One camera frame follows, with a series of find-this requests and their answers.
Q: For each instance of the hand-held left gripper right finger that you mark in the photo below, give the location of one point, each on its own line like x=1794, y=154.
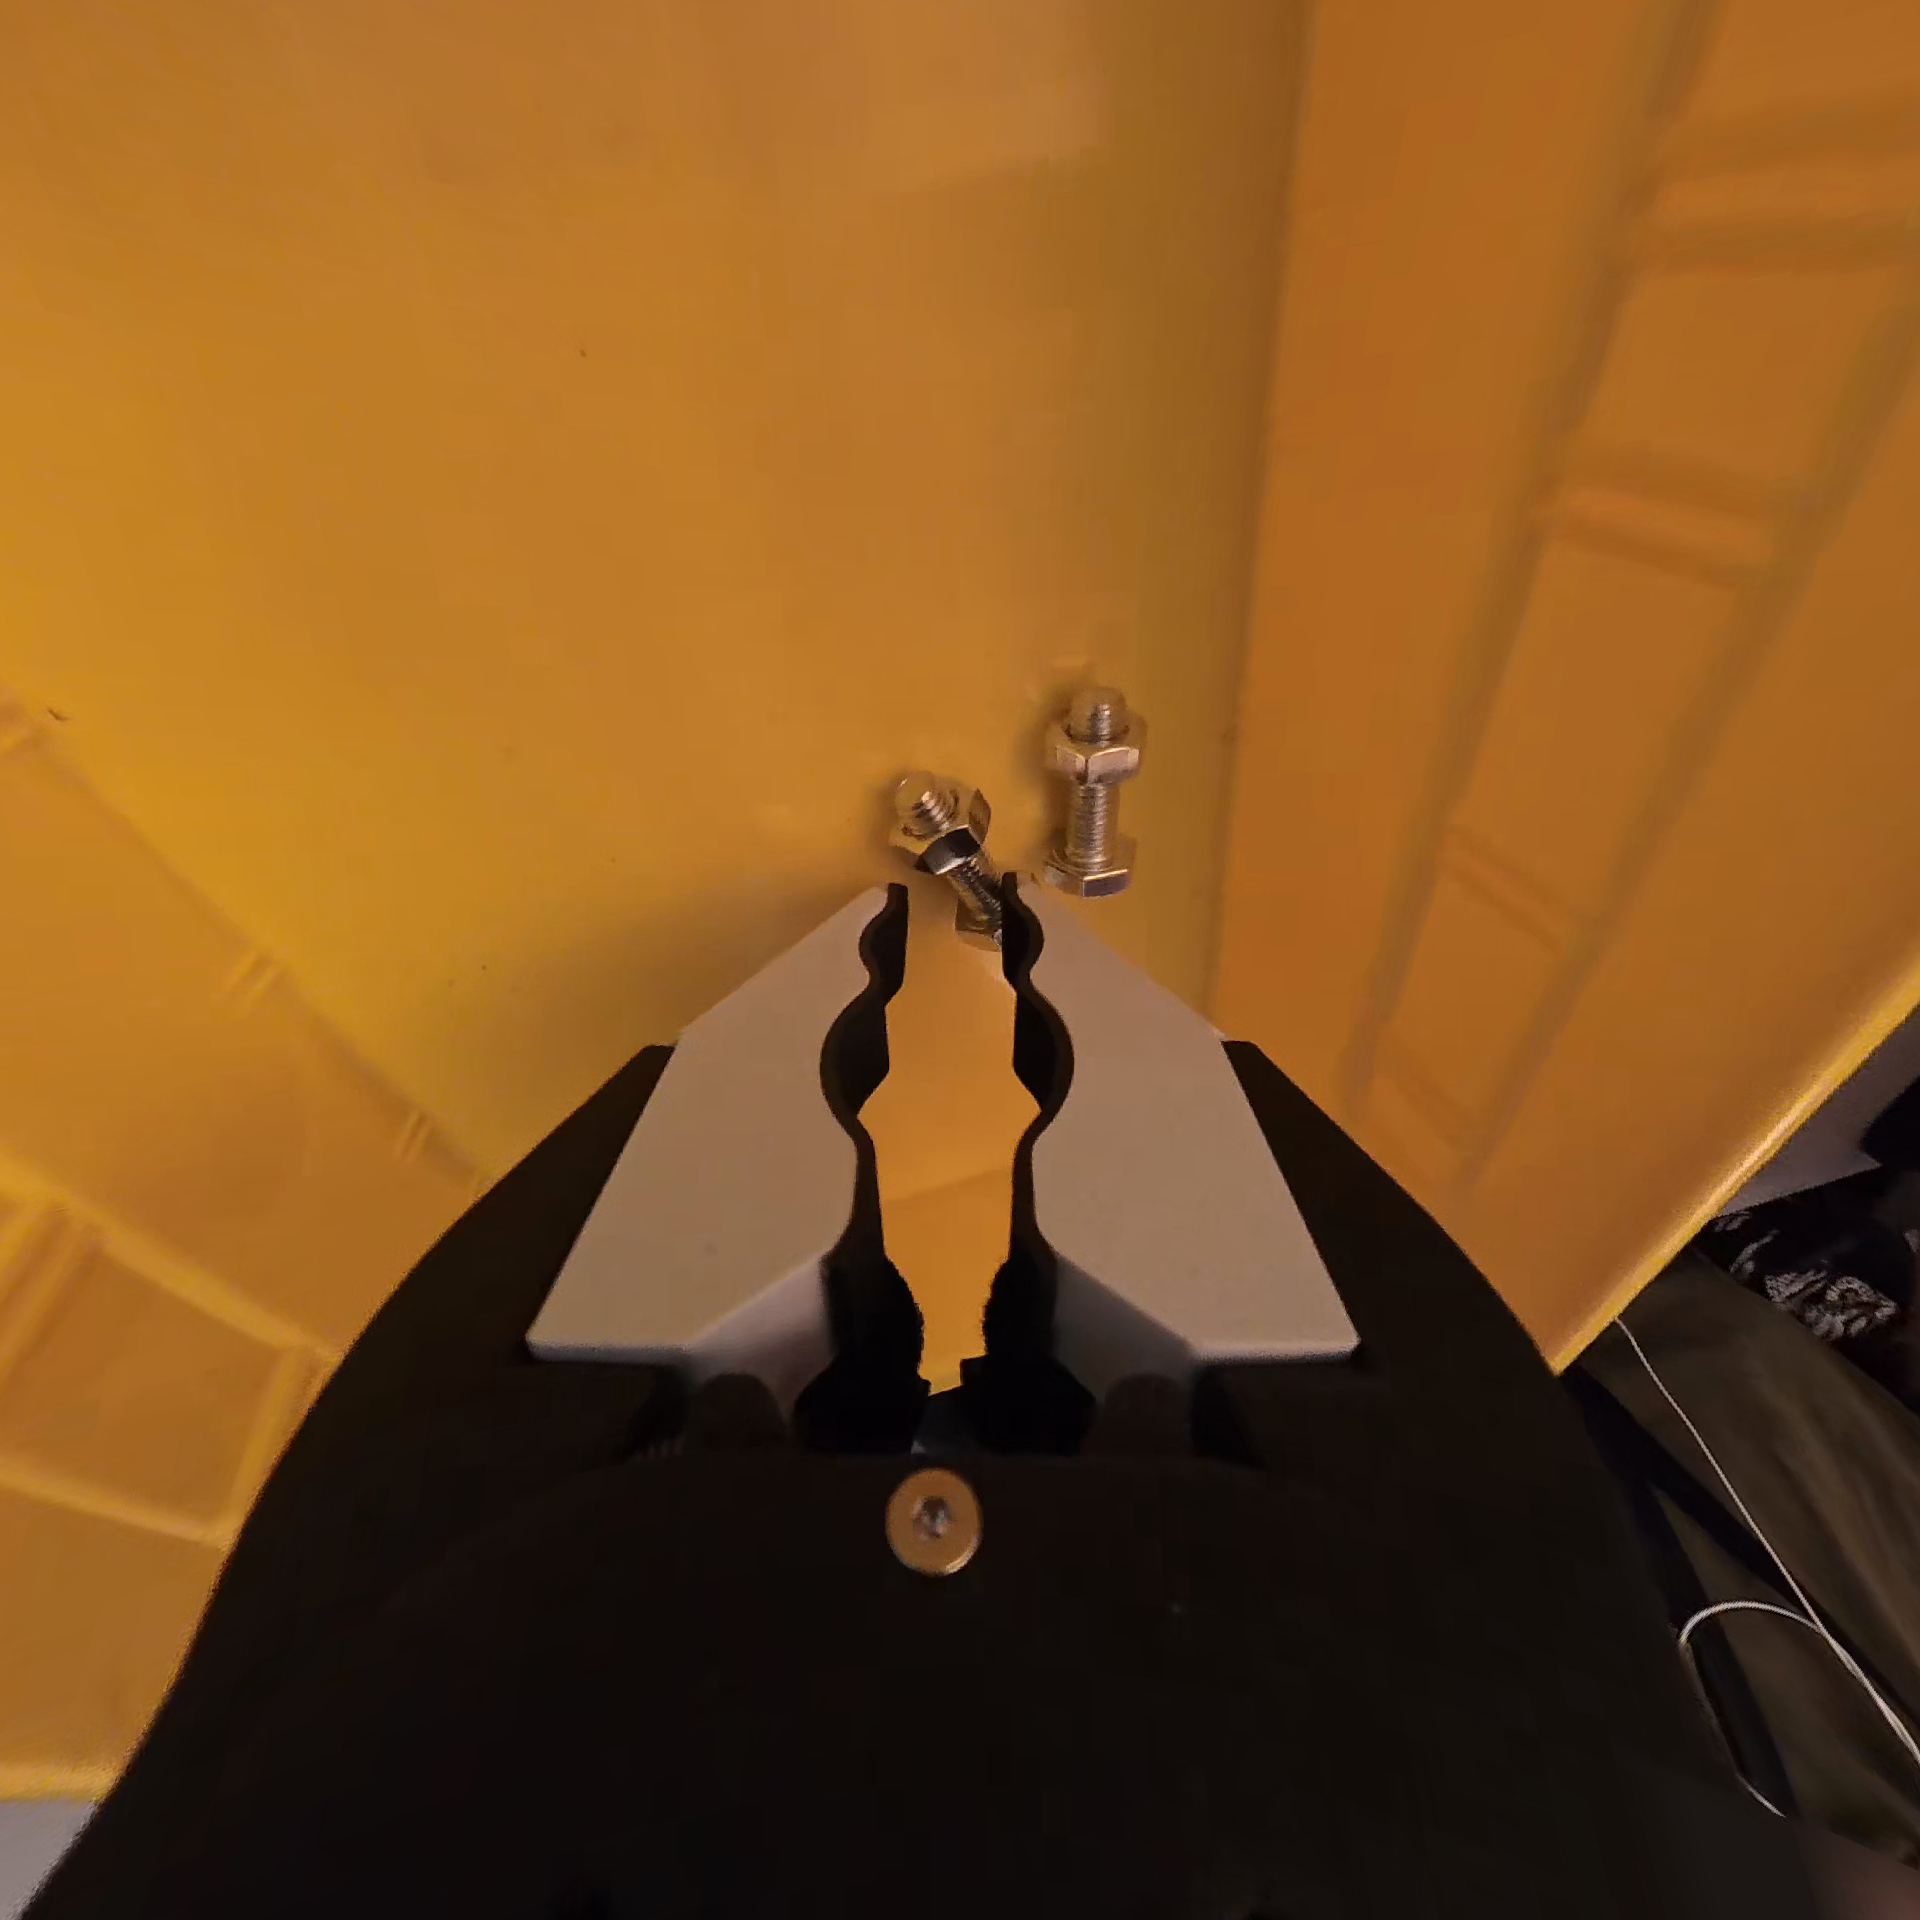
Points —
x=1186, y=1200

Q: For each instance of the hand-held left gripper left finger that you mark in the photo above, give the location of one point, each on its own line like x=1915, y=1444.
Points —
x=722, y=1184

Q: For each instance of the steel hex bolt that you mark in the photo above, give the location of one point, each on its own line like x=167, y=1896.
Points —
x=1093, y=820
x=974, y=896

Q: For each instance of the steel hex nut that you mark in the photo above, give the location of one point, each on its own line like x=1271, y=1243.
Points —
x=1095, y=746
x=962, y=825

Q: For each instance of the yellow plastic bin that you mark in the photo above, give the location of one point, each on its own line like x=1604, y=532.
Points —
x=599, y=451

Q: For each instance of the olive green shirt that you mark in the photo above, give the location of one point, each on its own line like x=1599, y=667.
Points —
x=1786, y=1440

